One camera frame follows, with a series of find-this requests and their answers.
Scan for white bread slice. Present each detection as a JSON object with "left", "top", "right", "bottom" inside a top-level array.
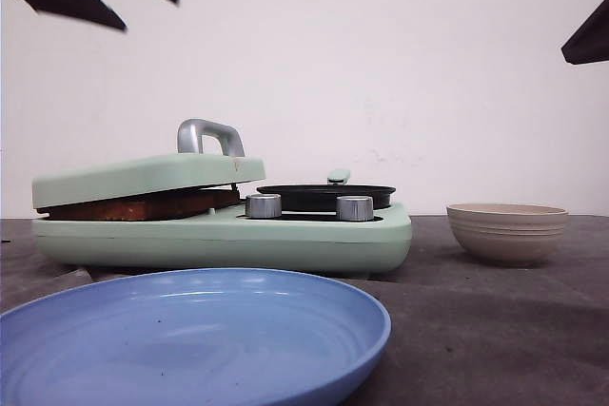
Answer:
[{"left": 37, "top": 188, "right": 241, "bottom": 222}]

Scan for left silver control knob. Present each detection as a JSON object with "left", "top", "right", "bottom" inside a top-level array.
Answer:
[{"left": 246, "top": 193, "right": 282, "bottom": 219}]

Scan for silver control knob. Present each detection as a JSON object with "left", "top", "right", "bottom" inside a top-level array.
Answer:
[
  {"left": 336, "top": 195, "right": 374, "bottom": 222},
  {"left": 246, "top": 193, "right": 282, "bottom": 219}
]

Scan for black round frying pan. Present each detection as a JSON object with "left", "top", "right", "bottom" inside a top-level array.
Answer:
[{"left": 257, "top": 168, "right": 396, "bottom": 212}]

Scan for blue round plate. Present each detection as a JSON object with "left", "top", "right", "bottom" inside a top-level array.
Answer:
[{"left": 1, "top": 268, "right": 391, "bottom": 405}]

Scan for right silver control knob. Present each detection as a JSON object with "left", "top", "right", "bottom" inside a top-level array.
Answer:
[{"left": 336, "top": 195, "right": 374, "bottom": 222}]

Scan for beige ribbed ceramic bowl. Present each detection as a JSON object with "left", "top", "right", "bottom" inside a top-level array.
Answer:
[{"left": 446, "top": 203, "right": 569, "bottom": 266}]

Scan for mint green sandwich maker lid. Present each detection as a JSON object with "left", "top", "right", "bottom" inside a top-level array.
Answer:
[{"left": 31, "top": 119, "right": 265, "bottom": 210}]

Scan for grey table cloth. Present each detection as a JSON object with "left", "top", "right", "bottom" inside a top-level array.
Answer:
[{"left": 1, "top": 216, "right": 608, "bottom": 405}]

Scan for mint green breakfast maker base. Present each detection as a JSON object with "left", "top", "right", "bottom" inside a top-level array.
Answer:
[{"left": 32, "top": 203, "right": 412, "bottom": 274}]

